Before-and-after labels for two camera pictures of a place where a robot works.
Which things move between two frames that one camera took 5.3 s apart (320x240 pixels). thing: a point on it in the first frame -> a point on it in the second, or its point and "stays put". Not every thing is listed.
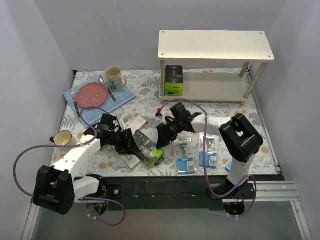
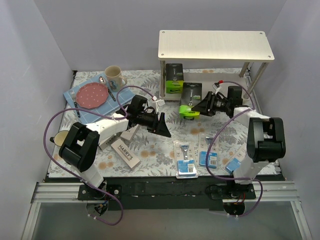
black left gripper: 128,141 -> 158,122
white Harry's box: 131,160 stays put
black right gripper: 164,132 -> 211,103
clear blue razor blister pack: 185,156 stays put
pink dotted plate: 91,95 stays put
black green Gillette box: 151,155 -> 191,95
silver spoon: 102,80 stays put
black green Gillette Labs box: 174,80 stays put
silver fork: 73,95 stays put
